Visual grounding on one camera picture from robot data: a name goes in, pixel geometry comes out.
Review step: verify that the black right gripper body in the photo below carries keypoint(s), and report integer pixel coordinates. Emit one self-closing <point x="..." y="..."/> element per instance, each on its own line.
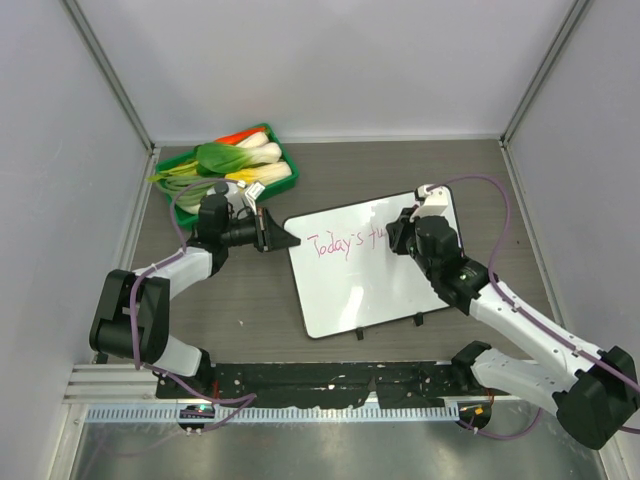
<point x="406" y="240"/>

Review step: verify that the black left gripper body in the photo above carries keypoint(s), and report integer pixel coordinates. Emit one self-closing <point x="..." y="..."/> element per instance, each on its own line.
<point x="245" y="233"/>

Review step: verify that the white whiteboard black frame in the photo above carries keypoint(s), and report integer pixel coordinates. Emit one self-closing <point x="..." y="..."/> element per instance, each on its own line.
<point x="346" y="275"/>

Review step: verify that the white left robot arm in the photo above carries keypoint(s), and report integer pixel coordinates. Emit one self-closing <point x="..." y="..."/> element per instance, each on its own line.
<point x="132" y="319"/>

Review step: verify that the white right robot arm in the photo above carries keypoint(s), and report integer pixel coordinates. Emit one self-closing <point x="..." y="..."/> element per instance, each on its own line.
<point x="592" y="392"/>

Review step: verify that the green plastic tray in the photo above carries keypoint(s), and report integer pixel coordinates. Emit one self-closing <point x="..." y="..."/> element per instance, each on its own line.
<point x="186" y="161"/>

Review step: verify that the white bottle grey cap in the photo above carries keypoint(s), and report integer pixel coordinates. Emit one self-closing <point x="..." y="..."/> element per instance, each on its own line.
<point x="232" y="192"/>

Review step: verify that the green long beans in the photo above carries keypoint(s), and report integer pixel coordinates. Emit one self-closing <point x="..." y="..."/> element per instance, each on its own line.
<point x="182" y="192"/>

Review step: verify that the yellow white cabbage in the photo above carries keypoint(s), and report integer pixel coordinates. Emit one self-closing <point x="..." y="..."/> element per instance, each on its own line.
<point x="276" y="177"/>

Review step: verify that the green bok choy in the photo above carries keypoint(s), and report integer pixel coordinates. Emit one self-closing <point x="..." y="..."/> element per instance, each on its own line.
<point x="219" y="159"/>

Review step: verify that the orange carrot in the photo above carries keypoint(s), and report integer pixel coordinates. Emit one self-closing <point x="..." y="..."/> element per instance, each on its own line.
<point x="237" y="137"/>

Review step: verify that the white bok choy stalk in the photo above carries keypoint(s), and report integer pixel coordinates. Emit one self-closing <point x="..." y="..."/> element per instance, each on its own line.
<point x="255" y="140"/>

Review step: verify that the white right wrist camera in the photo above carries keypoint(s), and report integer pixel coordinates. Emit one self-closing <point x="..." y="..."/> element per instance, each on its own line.
<point x="430" y="201"/>

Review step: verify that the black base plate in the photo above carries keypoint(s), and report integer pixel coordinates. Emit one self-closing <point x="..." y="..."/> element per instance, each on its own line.
<point x="334" y="385"/>

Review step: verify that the slotted grey cable duct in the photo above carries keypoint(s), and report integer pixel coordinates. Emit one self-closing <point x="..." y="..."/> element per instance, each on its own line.
<point x="193" y="413"/>

